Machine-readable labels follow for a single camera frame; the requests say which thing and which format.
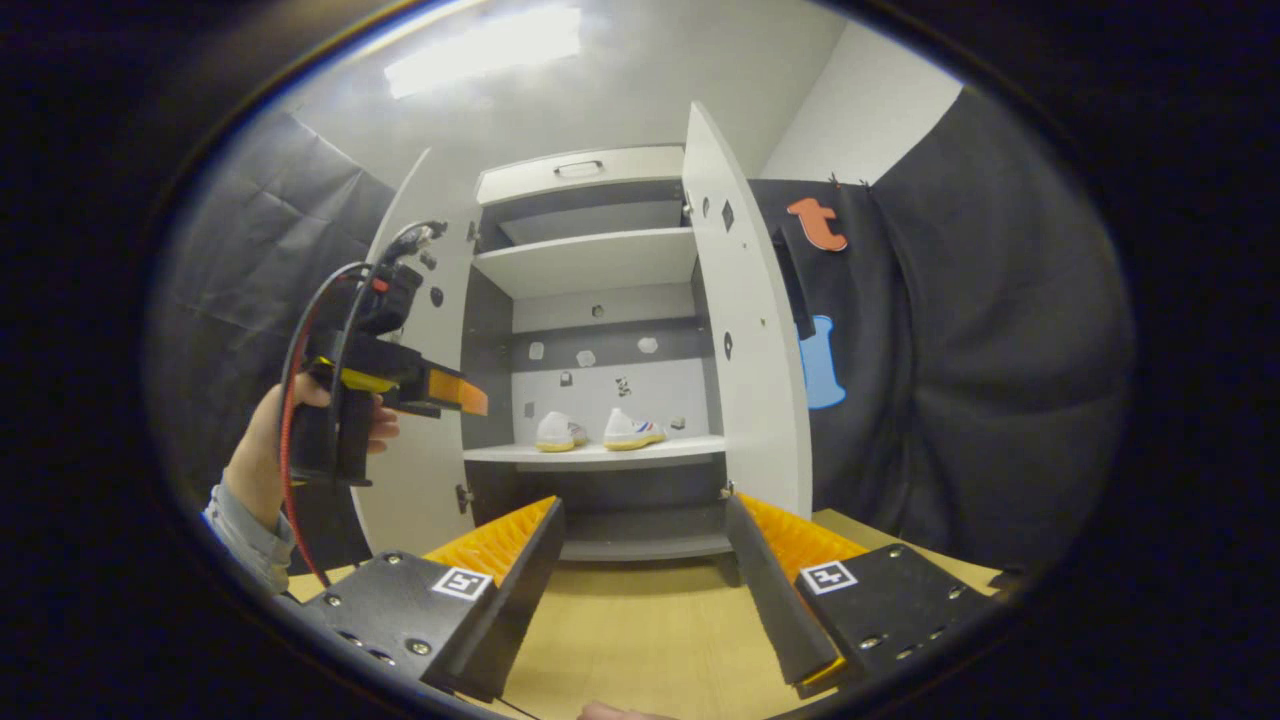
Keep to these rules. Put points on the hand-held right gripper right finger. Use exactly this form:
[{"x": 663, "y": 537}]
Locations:
[{"x": 775, "y": 600}]

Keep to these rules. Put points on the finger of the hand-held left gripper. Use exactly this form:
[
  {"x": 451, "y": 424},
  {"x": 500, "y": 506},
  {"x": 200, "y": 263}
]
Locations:
[{"x": 455, "y": 390}]

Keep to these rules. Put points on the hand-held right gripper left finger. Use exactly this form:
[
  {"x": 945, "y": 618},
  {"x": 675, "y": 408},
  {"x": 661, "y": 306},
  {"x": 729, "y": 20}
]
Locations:
[{"x": 510, "y": 610}]

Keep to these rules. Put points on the white shoe cabinet door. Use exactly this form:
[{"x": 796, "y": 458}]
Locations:
[
  {"x": 755, "y": 400},
  {"x": 420, "y": 490}
]

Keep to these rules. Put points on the white striped shoe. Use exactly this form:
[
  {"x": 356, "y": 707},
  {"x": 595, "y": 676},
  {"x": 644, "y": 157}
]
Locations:
[
  {"x": 632, "y": 430},
  {"x": 556, "y": 433}
]

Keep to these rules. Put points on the white shoe cabinet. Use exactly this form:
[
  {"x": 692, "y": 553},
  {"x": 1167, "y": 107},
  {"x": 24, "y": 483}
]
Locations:
[{"x": 620, "y": 500}]

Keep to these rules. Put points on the white cabinet shelf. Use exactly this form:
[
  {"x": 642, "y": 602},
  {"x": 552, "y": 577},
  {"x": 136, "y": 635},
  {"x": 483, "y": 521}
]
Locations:
[
  {"x": 600, "y": 455},
  {"x": 585, "y": 262}
]

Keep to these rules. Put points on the white cabinet drawer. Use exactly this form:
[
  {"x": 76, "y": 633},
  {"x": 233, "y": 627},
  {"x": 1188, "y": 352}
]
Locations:
[{"x": 580, "y": 175}]

